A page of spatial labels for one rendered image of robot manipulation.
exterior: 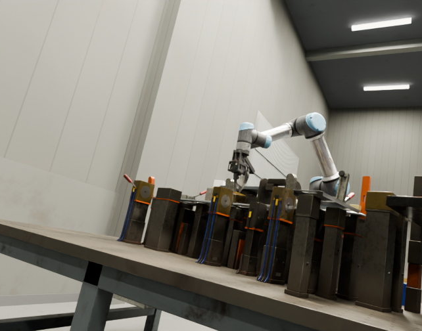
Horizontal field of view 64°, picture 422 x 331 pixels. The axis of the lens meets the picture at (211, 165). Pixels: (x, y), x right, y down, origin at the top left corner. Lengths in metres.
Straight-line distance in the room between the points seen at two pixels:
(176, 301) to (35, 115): 2.40
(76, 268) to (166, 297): 0.39
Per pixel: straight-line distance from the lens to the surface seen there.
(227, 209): 1.56
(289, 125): 2.12
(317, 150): 2.10
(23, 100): 3.12
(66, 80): 3.36
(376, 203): 1.21
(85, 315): 1.26
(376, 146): 12.59
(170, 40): 4.22
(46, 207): 3.25
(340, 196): 1.62
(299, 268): 1.03
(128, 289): 1.14
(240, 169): 1.70
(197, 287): 0.95
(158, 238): 1.81
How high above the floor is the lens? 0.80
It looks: 12 degrees up
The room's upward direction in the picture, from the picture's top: 12 degrees clockwise
